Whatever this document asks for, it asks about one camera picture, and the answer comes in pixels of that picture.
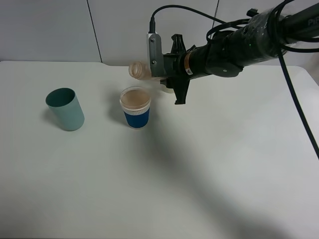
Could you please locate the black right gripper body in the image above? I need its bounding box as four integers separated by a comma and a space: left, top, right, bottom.
163, 44, 243, 79

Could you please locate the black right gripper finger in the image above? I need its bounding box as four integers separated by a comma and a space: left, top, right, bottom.
170, 34, 186, 54
160, 77, 190, 105

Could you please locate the clear plastic drink bottle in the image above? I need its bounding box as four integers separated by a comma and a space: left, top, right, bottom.
128, 61, 166, 81

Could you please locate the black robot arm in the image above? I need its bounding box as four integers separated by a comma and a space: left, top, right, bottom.
160, 0, 319, 105

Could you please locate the cream plastic cup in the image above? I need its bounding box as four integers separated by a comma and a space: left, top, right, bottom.
160, 85, 174, 94

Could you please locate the blue sleeved clear cup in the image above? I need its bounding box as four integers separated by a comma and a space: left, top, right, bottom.
120, 87, 151, 129

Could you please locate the teal plastic cup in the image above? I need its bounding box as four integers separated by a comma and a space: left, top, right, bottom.
45, 88, 85, 131

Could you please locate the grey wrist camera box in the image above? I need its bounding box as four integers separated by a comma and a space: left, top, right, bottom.
147, 33, 166, 78

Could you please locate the black camera cable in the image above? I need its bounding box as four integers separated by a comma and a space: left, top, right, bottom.
149, 0, 319, 160

